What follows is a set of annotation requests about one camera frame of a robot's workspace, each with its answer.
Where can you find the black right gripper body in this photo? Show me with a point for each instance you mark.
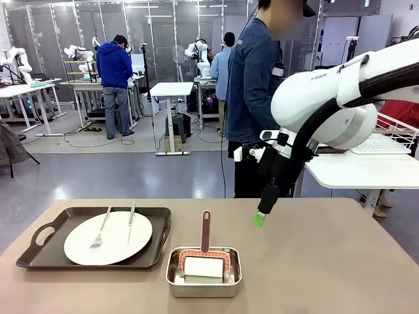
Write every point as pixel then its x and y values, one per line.
pixel 278 167

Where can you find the silver table knife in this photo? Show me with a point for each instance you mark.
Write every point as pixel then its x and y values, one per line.
pixel 131 222

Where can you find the white round dinner plate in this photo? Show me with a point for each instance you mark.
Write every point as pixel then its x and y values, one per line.
pixel 114 242

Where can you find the silver fork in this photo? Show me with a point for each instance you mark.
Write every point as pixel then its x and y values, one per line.
pixel 101 229

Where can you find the dark brown serving tray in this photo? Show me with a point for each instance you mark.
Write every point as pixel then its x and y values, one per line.
pixel 49 258

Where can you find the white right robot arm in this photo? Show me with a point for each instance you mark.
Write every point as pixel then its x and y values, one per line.
pixel 301 98

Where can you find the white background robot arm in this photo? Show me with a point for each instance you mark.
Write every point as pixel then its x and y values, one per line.
pixel 19 62
pixel 199 52
pixel 80 54

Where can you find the white side table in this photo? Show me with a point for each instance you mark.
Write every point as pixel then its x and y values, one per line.
pixel 360 170

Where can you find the person in denim jacket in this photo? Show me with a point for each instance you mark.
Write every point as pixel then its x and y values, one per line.
pixel 252 85

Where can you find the cardboard box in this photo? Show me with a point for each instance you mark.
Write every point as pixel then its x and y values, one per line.
pixel 173 144

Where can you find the person in light blue shirt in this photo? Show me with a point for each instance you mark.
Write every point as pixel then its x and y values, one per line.
pixel 220 72

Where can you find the rectangular metal tin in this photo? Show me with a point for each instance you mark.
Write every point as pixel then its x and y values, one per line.
pixel 203 291

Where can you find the person in red jacket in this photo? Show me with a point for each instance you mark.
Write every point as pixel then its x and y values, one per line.
pixel 402 112

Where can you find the black tripod stand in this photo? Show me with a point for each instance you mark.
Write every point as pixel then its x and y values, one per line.
pixel 352 49

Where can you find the black headset on head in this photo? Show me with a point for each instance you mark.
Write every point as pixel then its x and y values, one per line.
pixel 308 10

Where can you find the clothes rack with coats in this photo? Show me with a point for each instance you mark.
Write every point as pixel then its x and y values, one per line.
pixel 406 34

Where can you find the man in blue hoodie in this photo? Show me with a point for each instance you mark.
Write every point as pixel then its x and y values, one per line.
pixel 113 65

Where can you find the white table with wooden shelf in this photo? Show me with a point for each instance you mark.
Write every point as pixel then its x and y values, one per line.
pixel 82 85

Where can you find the long white background table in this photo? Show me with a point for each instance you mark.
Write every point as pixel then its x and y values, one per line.
pixel 29 88

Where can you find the grey coat on stand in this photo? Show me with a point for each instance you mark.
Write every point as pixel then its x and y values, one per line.
pixel 11 144

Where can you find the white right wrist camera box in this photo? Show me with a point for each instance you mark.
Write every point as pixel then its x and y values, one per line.
pixel 245 153

